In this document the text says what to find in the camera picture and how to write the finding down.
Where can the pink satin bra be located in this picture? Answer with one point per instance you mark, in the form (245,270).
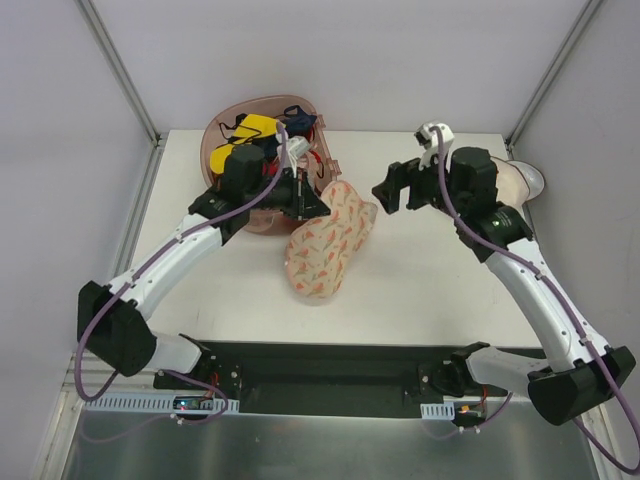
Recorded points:
(317,176)

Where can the right white cable duct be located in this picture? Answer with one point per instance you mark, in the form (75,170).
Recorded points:
(450,411)

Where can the floral mesh laundry bag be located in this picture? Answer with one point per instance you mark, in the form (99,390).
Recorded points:
(319,251)

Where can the navy blue bra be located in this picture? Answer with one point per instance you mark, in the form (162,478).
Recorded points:
(297,122)

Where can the yellow bra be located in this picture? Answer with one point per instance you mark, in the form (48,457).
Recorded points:
(247,129)

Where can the pink plastic basket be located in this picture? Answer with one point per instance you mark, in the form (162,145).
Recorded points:
(215,140)

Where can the white cable duct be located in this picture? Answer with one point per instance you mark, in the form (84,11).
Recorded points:
(450,411)
(150,403)

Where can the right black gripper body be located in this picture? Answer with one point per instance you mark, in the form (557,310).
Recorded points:
(412,181)

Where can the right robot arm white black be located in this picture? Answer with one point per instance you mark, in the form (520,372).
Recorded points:
(580,369)

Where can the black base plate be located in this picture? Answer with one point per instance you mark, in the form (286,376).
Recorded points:
(366,381)

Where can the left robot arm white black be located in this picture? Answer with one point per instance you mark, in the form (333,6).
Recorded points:
(113,318)

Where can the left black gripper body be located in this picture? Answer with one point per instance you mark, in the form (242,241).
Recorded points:
(302,196)

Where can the right aluminium frame post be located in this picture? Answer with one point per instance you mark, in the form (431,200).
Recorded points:
(578,29)

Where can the left aluminium frame post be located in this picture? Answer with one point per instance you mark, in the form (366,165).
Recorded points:
(108,49)

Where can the cream bear laundry bag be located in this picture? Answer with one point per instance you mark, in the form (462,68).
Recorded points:
(512,190)

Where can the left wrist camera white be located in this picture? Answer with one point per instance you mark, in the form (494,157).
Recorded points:
(296,148)

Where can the left white cable duct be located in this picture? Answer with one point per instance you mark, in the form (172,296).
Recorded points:
(150,403)

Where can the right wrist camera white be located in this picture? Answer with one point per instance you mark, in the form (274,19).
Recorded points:
(436,140)

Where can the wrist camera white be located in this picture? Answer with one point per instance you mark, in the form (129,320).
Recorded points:
(436,140)
(296,148)

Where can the aluminium frame post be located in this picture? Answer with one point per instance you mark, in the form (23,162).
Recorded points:
(578,29)
(108,49)

